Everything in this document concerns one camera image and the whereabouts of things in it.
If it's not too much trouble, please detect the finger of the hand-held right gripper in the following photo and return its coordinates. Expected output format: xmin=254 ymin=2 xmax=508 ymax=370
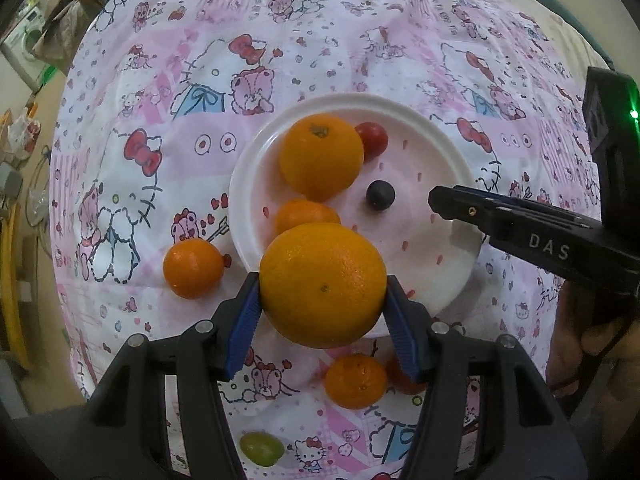
xmin=428 ymin=185 xmax=507 ymax=242
xmin=479 ymin=192 xmax=602 ymax=228

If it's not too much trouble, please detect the pink strawberry-print plate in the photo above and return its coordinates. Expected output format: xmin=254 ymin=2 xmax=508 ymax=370
xmin=228 ymin=92 xmax=477 ymax=339

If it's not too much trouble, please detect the red tomato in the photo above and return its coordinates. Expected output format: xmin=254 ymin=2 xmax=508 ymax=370
xmin=385 ymin=355 xmax=428 ymax=396
xmin=355 ymin=121 xmax=389 ymax=161

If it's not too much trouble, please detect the white washing machine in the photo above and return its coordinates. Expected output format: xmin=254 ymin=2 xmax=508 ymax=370
xmin=0 ymin=7 xmax=48 ymax=88

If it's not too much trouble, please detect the clear glass bowl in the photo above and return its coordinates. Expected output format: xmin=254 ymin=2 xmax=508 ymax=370
xmin=24 ymin=146 xmax=55 ymax=256

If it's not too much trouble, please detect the large orange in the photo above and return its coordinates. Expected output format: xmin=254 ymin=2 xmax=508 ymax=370
xmin=259 ymin=222 xmax=388 ymax=350
xmin=278 ymin=114 xmax=365 ymax=202

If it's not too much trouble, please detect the dark purple grape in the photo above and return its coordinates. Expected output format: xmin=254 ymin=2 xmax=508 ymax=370
xmin=365 ymin=179 xmax=396 ymax=211

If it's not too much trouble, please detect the grey box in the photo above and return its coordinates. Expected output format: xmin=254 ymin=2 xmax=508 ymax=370
xmin=0 ymin=161 xmax=25 ymax=207

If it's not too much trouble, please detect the person's right hand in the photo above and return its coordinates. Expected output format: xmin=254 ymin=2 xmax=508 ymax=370
xmin=547 ymin=282 xmax=640 ymax=411

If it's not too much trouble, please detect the white plastic bag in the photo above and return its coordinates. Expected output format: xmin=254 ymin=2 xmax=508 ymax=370
xmin=6 ymin=109 xmax=43 ymax=157

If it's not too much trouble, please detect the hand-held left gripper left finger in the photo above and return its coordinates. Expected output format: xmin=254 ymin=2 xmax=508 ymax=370
xmin=87 ymin=271 xmax=262 ymax=480

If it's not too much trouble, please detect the pink cartoon printed blanket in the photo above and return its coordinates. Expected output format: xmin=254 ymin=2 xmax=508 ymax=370
xmin=52 ymin=0 xmax=621 ymax=480

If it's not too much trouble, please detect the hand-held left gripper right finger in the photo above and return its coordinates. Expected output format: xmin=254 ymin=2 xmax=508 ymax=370
xmin=383 ymin=275 xmax=577 ymax=480

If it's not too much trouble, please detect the green grape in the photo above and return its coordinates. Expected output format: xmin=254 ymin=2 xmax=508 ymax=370
xmin=239 ymin=432 xmax=285 ymax=467

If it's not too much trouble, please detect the small mandarin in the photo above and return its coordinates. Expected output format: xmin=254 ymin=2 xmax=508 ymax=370
xmin=325 ymin=353 xmax=389 ymax=410
xmin=275 ymin=199 xmax=342 ymax=236
xmin=163 ymin=239 xmax=224 ymax=300

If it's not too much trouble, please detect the yellow rack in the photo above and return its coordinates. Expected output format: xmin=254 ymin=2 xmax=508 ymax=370
xmin=0 ymin=202 xmax=32 ymax=368

